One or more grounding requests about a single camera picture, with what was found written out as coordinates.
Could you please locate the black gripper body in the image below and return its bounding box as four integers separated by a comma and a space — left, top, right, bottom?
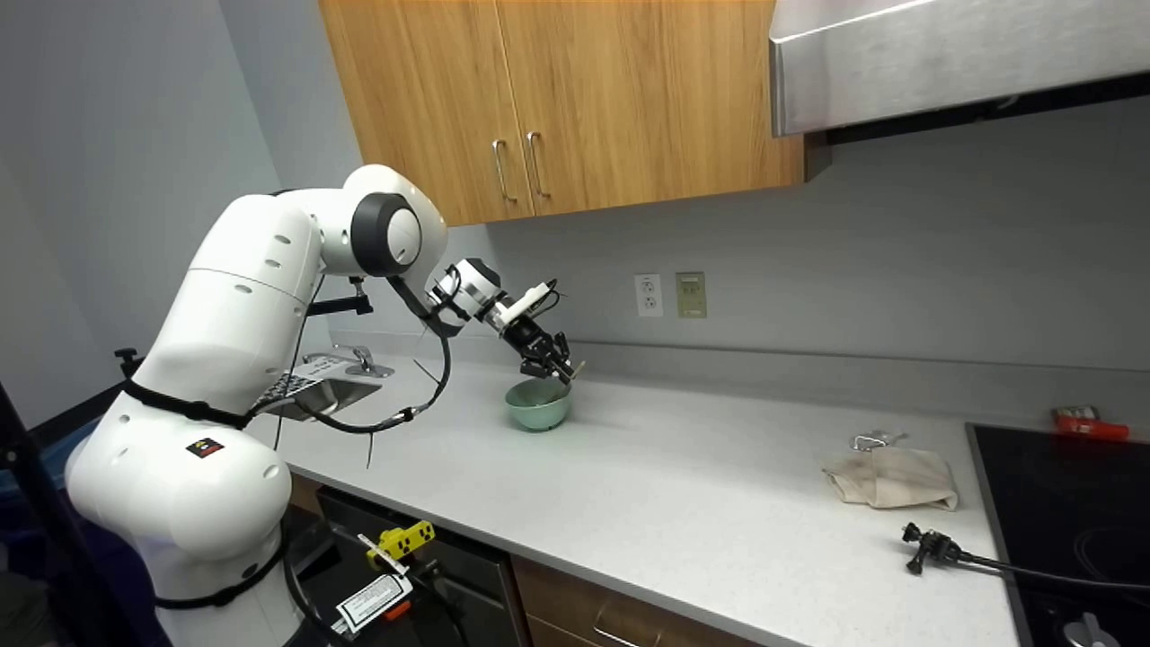
503, 313, 562, 361

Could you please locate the mint green bowl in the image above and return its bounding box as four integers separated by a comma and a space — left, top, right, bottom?
503, 376, 576, 434

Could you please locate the white power outlet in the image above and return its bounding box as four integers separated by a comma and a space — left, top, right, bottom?
632, 269, 663, 321

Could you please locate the steel sink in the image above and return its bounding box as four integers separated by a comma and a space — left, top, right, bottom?
261, 367, 388, 424

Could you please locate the yellow clamp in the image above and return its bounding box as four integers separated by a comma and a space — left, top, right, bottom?
356, 517, 441, 572

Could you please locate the black dishwasher front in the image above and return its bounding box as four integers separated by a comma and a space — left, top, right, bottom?
315, 481, 530, 647

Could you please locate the wooden base cabinet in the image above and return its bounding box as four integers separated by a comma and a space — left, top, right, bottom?
505, 555, 769, 647

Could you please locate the silver metal device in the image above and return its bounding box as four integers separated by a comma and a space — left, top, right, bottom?
323, 572, 417, 641

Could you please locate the clear plastic wrap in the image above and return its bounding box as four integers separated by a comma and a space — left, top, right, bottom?
843, 429, 911, 456

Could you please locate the beige crumpled cloth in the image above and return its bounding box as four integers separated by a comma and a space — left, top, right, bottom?
818, 444, 964, 515

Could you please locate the steel range hood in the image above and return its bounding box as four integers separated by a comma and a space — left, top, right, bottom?
765, 0, 1150, 152

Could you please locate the small red item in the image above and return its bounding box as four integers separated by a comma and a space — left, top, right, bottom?
1049, 405, 1133, 446

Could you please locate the black glass cooktop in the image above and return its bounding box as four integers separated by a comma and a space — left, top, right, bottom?
964, 420, 1150, 647

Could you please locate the silver cooktop knob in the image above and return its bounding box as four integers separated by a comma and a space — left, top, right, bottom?
1061, 609, 1123, 647

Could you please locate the beige wall switch plate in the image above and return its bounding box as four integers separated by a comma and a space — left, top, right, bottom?
673, 269, 713, 324

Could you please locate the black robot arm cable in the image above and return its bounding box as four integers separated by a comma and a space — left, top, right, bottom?
283, 276, 457, 438

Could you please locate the metal cabinet handle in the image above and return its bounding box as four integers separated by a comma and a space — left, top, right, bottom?
489, 138, 522, 210
522, 130, 553, 205

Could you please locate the wooden wall cabinet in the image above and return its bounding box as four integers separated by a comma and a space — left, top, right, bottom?
315, 0, 829, 230

